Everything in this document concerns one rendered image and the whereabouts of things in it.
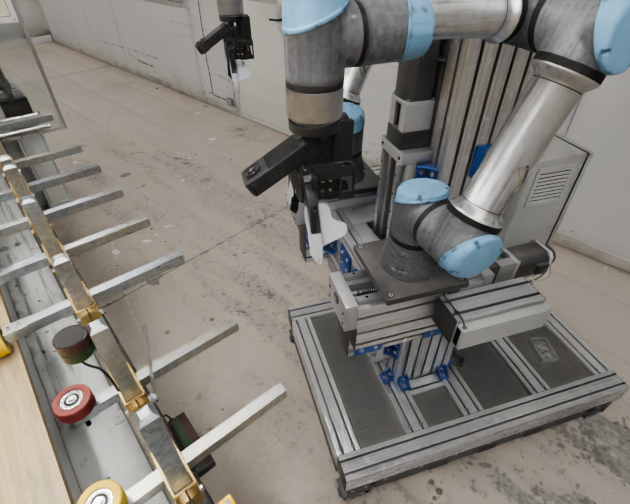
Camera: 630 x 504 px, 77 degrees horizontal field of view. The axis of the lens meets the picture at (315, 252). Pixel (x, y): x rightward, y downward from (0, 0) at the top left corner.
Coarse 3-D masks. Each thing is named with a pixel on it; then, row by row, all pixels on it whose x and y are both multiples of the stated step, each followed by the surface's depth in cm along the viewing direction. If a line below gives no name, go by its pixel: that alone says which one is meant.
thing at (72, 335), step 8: (64, 328) 77; (72, 328) 77; (80, 328) 77; (56, 336) 76; (64, 336) 76; (72, 336) 76; (80, 336) 76; (56, 344) 74; (64, 344) 74; (72, 344) 74; (96, 368) 83
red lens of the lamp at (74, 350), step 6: (60, 330) 77; (54, 336) 76; (84, 336) 76; (84, 342) 76; (60, 348) 74; (66, 348) 74; (72, 348) 74; (78, 348) 75; (84, 348) 76; (60, 354) 75; (66, 354) 74; (72, 354) 75
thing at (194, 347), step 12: (228, 324) 111; (204, 336) 107; (216, 336) 108; (180, 348) 104; (192, 348) 104; (204, 348) 107; (156, 360) 101; (168, 360) 101; (180, 360) 103; (144, 372) 99; (156, 372) 99; (144, 384) 99; (96, 396) 94; (108, 396) 94; (96, 408) 92; (84, 420) 91
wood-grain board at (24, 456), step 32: (0, 288) 119; (0, 320) 106; (0, 384) 92; (32, 384) 93; (0, 416) 86; (32, 416) 86; (0, 448) 80; (32, 448) 80; (0, 480) 76; (32, 480) 76; (64, 480) 77
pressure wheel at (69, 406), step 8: (80, 384) 91; (64, 392) 89; (72, 392) 90; (80, 392) 90; (88, 392) 89; (56, 400) 88; (64, 400) 88; (72, 400) 88; (80, 400) 88; (88, 400) 88; (56, 408) 86; (64, 408) 87; (72, 408) 86; (80, 408) 86; (88, 408) 88; (56, 416) 86; (64, 416) 85; (72, 416) 86; (80, 416) 87; (88, 424) 94
